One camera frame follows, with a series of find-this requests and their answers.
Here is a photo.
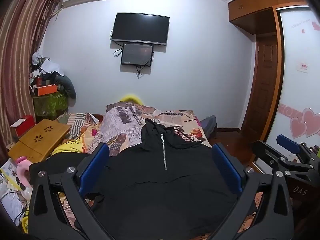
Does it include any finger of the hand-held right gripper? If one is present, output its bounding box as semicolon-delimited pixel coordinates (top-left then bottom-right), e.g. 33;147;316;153
251;140;316;180
276;134;319;161

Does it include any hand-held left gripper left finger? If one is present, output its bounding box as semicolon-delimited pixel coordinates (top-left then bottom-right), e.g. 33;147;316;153
27;142;113;240

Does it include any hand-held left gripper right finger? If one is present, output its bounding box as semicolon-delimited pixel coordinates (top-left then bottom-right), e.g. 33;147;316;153
211;142;295;240

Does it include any black zip hoodie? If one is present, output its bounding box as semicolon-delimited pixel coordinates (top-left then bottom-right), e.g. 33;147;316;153
29;118;253;240

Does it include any yellow cloth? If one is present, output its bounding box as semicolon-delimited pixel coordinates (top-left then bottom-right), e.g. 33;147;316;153
21;130;86;234

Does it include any purple cloth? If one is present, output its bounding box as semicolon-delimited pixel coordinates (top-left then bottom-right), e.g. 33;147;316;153
198;115;217;139

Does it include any striped cloth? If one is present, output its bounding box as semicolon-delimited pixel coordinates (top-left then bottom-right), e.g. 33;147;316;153
56;112;98;141

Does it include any wooden folding table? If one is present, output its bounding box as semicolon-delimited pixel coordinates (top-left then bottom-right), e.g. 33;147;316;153
8;119;71;162

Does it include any pink plush toy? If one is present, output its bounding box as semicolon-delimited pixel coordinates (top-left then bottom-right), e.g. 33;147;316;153
16;156;33;188

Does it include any yellow pillow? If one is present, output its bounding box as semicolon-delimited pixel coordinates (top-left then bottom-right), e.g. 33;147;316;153
120;94;143;105

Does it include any red box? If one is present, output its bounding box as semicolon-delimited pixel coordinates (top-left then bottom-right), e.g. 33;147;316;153
10;115;34;137

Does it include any dark grey jacket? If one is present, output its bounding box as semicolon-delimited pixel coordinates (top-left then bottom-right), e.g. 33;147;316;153
53;74;77;106

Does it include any printed paper booklet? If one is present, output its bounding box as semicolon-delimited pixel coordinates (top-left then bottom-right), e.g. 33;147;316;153
0;159;21;188

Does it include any orange box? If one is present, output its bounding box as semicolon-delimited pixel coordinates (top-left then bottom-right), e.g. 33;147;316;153
32;84;58;97

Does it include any white plastic bag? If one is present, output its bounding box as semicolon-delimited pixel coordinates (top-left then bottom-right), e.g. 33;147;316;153
0;189;26;222

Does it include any white crumpled cloth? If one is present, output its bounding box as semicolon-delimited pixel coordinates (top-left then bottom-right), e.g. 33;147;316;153
31;52;63;77

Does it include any striped brown curtain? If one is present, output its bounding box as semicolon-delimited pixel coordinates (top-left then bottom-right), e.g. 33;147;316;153
0;0;63;157

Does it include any wooden overhead cabinet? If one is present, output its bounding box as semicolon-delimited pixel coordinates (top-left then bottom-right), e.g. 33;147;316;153
227;0;310;34

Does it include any black monitor cable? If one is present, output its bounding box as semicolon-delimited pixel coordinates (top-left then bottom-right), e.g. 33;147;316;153
135;65;147;79

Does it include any small wall-mounted monitor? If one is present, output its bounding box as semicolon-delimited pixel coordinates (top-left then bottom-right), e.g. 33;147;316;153
121;43;154;67

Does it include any wall-mounted black television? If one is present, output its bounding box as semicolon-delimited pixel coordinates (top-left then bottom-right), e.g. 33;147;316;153
111;12;170;46

